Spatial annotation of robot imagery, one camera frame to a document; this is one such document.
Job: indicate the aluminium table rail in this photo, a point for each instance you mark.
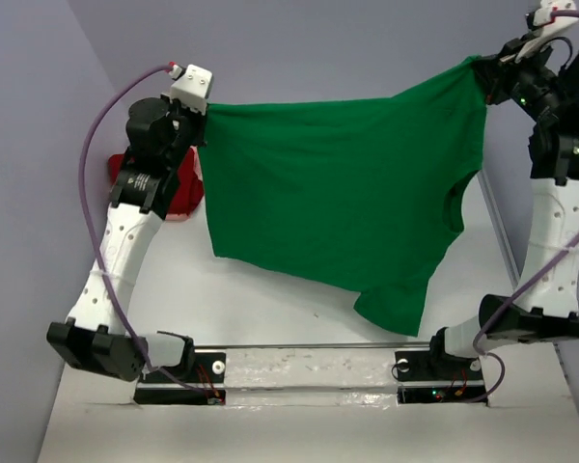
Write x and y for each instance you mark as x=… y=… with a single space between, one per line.
x=499 y=227

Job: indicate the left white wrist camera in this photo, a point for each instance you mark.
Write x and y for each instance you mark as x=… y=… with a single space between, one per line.
x=191 y=88

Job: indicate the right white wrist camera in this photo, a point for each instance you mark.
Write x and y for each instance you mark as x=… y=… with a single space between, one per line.
x=548 y=21

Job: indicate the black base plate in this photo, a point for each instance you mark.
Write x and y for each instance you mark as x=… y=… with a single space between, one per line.
x=202 y=385
x=422 y=380

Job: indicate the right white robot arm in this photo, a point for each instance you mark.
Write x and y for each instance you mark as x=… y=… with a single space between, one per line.
x=544 y=306

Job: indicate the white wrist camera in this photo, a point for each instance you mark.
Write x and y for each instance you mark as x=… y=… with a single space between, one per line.
x=548 y=21
x=191 y=88

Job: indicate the green t shirt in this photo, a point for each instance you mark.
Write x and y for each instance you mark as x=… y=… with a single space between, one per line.
x=365 y=195

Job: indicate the pink folded t shirt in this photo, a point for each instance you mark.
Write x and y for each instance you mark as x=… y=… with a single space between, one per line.
x=189 y=194

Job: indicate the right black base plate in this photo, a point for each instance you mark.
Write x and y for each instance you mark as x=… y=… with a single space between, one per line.
x=422 y=380

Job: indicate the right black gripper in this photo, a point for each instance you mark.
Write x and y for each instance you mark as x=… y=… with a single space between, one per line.
x=501 y=69

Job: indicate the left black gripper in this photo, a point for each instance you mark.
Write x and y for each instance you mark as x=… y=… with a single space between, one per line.
x=197 y=118

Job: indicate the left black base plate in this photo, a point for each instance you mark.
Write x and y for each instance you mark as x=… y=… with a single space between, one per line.
x=202 y=385

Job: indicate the red folded t shirt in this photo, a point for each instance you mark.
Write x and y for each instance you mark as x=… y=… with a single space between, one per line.
x=164 y=185

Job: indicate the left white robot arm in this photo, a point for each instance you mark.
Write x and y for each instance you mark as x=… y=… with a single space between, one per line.
x=96 y=336

